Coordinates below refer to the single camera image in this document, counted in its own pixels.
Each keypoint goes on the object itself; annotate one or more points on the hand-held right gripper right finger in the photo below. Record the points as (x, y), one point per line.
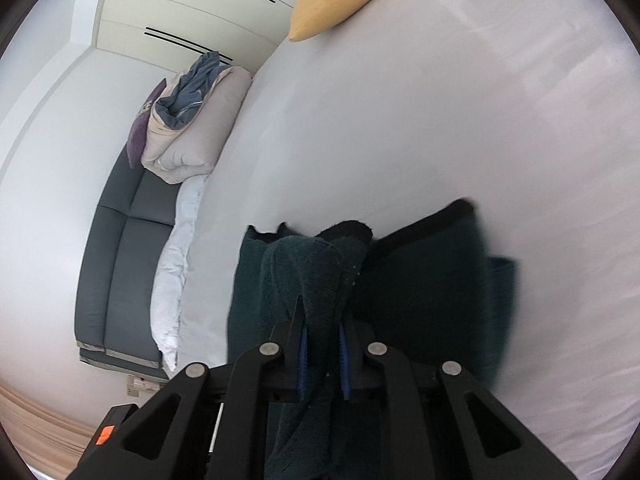
(345, 365)

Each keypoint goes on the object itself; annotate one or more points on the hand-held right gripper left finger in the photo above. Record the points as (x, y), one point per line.
(301, 365)

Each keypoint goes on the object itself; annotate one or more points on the dark green sweater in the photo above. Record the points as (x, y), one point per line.
(425, 285)

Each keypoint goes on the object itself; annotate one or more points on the grey padded headboard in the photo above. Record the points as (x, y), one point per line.
(120, 270)

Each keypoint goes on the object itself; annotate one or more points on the white pillow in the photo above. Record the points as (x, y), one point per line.
(172, 270)

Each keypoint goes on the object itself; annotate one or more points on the folded beige duvet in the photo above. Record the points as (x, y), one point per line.
(205, 125)

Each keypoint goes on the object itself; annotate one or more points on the white bed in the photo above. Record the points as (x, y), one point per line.
(400, 110)

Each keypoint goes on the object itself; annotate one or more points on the purple cushion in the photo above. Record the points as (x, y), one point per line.
(137, 140)

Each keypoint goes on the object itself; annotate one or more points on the blue-grey cloth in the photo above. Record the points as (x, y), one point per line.
(192, 90)

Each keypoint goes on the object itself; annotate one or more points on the cream wardrobe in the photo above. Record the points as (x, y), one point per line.
(130, 15)

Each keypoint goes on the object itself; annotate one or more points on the white wall socket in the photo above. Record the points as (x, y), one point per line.
(137, 386)

